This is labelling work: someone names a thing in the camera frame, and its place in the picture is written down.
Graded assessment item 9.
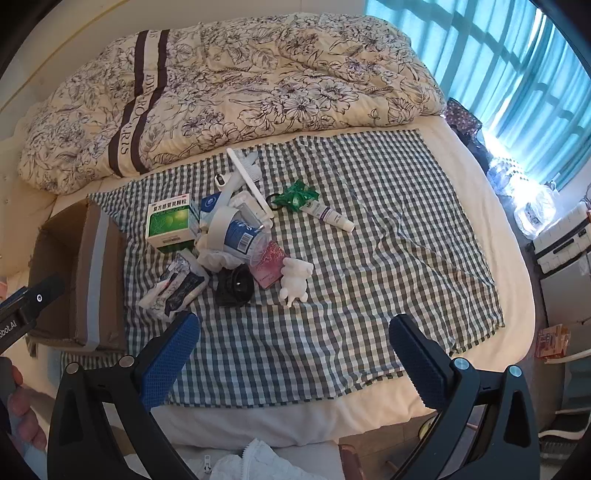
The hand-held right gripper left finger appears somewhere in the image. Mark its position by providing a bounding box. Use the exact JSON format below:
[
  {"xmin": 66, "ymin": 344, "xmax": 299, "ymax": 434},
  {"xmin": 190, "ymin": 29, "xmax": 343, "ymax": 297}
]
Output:
[{"xmin": 47, "ymin": 310, "xmax": 201, "ymax": 480}]

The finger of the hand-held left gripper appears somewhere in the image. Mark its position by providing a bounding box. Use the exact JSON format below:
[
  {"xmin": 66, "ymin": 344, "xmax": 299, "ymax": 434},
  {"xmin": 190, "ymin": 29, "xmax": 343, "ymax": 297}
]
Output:
[{"xmin": 18, "ymin": 272, "xmax": 65, "ymax": 320}]

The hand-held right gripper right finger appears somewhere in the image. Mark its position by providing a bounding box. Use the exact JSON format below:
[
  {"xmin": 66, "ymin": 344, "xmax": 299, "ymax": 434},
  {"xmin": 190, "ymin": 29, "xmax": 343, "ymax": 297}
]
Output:
[{"xmin": 389, "ymin": 314, "xmax": 541, "ymax": 480}]

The brown cardboard box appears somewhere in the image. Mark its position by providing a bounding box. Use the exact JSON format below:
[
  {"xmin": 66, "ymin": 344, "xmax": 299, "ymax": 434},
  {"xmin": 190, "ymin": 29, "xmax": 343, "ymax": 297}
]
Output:
[{"xmin": 25, "ymin": 200, "xmax": 127, "ymax": 354}]

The black and white plastic packet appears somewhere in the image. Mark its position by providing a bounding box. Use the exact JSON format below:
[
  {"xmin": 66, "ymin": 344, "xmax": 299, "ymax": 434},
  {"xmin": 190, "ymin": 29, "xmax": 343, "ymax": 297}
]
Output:
[{"xmin": 139, "ymin": 249, "xmax": 211, "ymax": 319}]

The black round container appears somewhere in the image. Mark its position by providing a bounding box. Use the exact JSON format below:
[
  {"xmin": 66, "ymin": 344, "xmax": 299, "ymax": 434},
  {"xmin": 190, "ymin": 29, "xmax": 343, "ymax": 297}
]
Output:
[{"xmin": 215, "ymin": 263, "xmax": 254, "ymax": 308}]

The pink patterned box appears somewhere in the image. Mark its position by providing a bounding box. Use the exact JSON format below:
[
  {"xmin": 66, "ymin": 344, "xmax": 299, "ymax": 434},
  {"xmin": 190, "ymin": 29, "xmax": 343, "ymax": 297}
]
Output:
[{"xmin": 252, "ymin": 242, "xmax": 289, "ymax": 291}]

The green and white medicine box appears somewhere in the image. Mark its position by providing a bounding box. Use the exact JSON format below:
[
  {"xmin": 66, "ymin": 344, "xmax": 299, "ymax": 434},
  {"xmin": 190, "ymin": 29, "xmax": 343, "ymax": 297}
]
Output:
[{"xmin": 145, "ymin": 194, "xmax": 201, "ymax": 252}]

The clear plastic jar blue label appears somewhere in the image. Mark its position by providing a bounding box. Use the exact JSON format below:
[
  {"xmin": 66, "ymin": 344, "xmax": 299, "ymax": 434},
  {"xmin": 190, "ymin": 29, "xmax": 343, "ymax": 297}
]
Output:
[{"xmin": 224, "ymin": 210, "xmax": 273, "ymax": 268}]

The beige masking tape roll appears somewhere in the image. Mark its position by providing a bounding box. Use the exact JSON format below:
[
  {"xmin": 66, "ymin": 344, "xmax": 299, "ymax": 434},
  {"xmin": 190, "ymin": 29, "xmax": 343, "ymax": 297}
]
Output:
[{"xmin": 208, "ymin": 207, "xmax": 241, "ymax": 252}]

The white plush toy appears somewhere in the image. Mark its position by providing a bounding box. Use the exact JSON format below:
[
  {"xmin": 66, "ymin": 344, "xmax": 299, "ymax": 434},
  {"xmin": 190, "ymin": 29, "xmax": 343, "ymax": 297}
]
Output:
[{"xmin": 279, "ymin": 257, "xmax": 315, "ymax": 306}]

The white cream tube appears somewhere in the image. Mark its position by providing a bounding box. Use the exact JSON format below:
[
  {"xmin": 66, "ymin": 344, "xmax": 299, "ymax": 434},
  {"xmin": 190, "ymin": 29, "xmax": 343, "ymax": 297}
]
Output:
[{"xmin": 301, "ymin": 203, "xmax": 356, "ymax": 233}]

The white comb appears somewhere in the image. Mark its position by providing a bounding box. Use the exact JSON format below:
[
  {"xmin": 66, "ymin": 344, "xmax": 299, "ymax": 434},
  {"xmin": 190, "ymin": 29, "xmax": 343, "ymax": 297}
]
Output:
[{"xmin": 226, "ymin": 148, "xmax": 275, "ymax": 217}]

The green ribbon bow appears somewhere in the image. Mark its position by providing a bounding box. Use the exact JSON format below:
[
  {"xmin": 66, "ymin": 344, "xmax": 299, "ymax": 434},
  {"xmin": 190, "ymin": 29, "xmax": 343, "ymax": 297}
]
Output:
[{"xmin": 281, "ymin": 181, "xmax": 321, "ymax": 212}]

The person's left hand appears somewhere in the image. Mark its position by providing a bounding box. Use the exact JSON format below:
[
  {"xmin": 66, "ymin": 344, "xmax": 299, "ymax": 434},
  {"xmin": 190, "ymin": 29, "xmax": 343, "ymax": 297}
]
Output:
[{"xmin": 0, "ymin": 364, "xmax": 48, "ymax": 455}]

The cream tufted headboard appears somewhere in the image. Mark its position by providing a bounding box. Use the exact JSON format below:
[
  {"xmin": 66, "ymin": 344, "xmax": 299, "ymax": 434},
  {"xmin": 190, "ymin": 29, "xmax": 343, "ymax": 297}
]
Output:
[{"xmin": 0, "ymin": 60, "xmax": 56, "ymax": 278}]

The orange packet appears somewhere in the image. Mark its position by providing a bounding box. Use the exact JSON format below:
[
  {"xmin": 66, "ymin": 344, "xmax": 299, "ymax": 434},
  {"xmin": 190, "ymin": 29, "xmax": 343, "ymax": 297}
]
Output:
[{"xmin": 536, "ymin": 323, "xmax": 573, "ymax": 361}]

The green checked cloth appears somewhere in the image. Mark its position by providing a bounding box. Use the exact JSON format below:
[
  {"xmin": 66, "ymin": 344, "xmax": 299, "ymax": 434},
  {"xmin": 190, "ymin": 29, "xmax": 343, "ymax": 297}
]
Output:
[{"xmin": 60, "ymin": 128, "xmax": 506, "ymax": 407}]

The clear plastic bag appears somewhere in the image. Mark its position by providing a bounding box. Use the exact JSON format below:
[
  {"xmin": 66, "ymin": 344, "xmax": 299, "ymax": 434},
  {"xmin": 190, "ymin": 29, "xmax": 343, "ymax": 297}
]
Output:
[{"xmin": 485, "ymin": 157, "xmax": 559, "ymax": 236}]

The white suitcase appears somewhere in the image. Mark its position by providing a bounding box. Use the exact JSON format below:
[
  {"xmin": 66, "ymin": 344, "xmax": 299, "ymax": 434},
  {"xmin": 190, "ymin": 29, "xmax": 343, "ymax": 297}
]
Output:
[{"xmin": 531, "ymin": 203, "xmax": 591, "ymax": 273}]

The dark dotted bag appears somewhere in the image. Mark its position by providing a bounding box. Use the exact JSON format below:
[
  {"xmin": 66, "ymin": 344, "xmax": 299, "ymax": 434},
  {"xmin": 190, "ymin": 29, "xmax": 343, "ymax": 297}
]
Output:
[{"xmin": 445, "ymin": 99, "xmax": 483, "ymax": 134}]

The cream floral duvet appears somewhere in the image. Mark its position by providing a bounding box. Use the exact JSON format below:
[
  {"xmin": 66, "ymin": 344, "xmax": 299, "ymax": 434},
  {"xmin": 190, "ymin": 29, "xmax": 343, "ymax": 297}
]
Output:
[{"xmin": 17, "ymin": 14, "xmax": 446, "ymax": 195}]

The teal curtain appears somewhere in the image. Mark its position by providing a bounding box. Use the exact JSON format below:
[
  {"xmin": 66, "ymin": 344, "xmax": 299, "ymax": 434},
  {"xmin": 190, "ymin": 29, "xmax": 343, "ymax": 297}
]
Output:
[{"xmin": 365, "ymin": 0, "xmax": 591, "ymax": 195}]

